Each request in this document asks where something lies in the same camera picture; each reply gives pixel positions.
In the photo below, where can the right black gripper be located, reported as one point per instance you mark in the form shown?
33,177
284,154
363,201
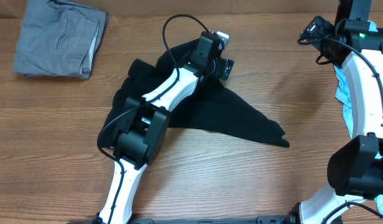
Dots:
313,31

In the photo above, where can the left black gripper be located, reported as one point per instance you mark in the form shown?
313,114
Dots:
217,71

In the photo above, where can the black polo shirt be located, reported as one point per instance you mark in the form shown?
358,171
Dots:
211,108

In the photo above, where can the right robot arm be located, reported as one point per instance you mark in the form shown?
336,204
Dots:
355,172

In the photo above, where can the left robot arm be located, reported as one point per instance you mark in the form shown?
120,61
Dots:
138,133

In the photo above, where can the light blue shirt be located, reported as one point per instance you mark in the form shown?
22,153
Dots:
342,94

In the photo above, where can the folded grey shorts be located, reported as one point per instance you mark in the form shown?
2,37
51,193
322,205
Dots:
58,39

